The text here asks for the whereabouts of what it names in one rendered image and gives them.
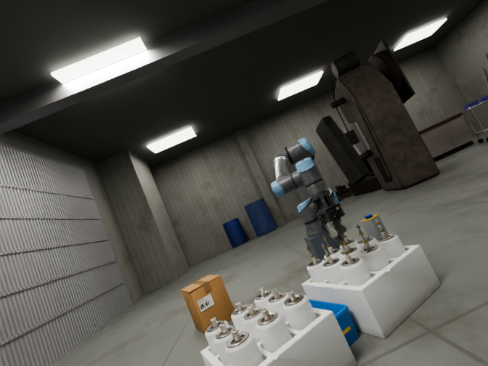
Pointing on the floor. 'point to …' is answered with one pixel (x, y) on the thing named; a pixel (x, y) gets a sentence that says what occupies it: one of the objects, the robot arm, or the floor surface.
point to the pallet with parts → (343, 192)
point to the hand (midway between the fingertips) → (338, 239)
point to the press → (382, 118)
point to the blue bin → (340, 311)
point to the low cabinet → (446, 137)
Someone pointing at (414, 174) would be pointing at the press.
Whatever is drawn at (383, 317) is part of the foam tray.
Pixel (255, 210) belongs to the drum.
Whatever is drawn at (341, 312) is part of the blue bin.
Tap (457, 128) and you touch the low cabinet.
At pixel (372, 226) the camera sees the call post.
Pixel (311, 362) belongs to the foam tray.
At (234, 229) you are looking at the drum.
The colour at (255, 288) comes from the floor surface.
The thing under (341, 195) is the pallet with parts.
